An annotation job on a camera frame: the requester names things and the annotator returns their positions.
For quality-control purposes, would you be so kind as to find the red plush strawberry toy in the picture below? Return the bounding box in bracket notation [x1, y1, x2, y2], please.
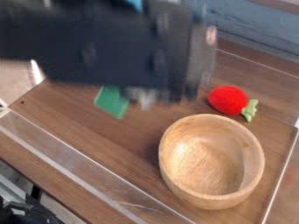
[209, 86, 259, 123]

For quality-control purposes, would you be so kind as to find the clear acrylic front barrier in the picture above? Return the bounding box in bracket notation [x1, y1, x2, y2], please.
[0, 109, 195, 224]

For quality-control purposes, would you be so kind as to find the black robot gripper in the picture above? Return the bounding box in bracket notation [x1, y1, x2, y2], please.
[78, 0, 218, 110]

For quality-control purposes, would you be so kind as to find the green rectangular block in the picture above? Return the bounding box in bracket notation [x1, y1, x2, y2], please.
[94, 85, 130, 119]

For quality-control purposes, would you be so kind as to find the black device lower left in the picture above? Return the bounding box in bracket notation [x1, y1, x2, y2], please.
[0, 196, 66, 224]

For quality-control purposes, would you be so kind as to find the brown wooden bowl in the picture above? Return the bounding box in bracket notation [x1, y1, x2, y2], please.
[159, 114, 266, 210]

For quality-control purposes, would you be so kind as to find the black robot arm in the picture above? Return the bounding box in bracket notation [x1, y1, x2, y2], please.
[0, 0, 218, 116]

